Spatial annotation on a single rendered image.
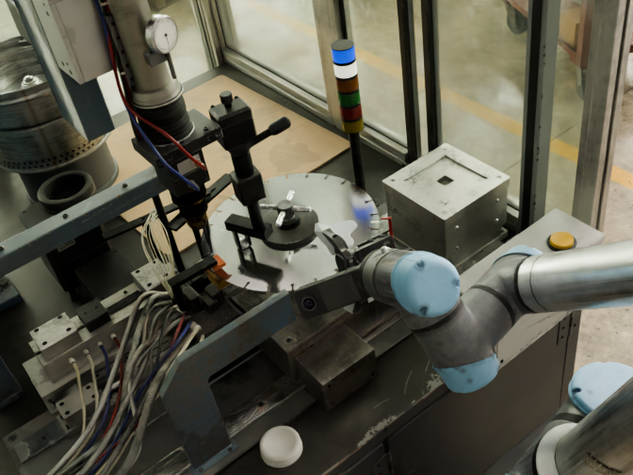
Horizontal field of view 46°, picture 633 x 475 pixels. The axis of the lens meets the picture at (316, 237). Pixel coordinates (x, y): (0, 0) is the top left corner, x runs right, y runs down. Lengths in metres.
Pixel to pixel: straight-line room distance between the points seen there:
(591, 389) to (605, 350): 1.35
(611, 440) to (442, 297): 0.24
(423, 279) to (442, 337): 0.09
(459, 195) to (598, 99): 0.33
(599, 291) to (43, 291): 1.22
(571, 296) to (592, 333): 1.52
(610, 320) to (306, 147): 1.13
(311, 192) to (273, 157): 0.48
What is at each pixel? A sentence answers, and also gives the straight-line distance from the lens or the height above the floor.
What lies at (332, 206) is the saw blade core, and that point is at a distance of 1.40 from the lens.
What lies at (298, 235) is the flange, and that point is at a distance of 1.34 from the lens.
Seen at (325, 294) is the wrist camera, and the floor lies 1.07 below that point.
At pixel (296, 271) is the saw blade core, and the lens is 1.28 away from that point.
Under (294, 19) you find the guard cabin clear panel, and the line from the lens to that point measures 2.00.
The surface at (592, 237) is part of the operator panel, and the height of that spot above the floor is 0.90.
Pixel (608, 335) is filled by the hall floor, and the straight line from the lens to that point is 2.45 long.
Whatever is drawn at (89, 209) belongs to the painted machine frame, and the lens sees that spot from 1.40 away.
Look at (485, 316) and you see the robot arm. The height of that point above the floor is 1.10.
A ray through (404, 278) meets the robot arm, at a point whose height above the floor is 1.20.
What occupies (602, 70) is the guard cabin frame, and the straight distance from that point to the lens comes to 1.30.
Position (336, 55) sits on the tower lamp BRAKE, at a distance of 1.47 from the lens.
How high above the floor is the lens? 1.82
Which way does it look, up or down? 41 degrees down
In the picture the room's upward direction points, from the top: 11 degrees counter-clockwise
